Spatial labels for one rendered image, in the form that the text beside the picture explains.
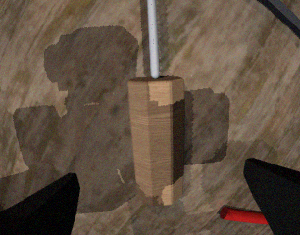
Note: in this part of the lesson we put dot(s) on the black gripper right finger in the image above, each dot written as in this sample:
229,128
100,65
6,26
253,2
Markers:
276,191

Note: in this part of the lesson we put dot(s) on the red cylinder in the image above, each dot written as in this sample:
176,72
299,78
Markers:
242,216

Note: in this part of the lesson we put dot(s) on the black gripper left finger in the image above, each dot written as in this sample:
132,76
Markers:
50,211

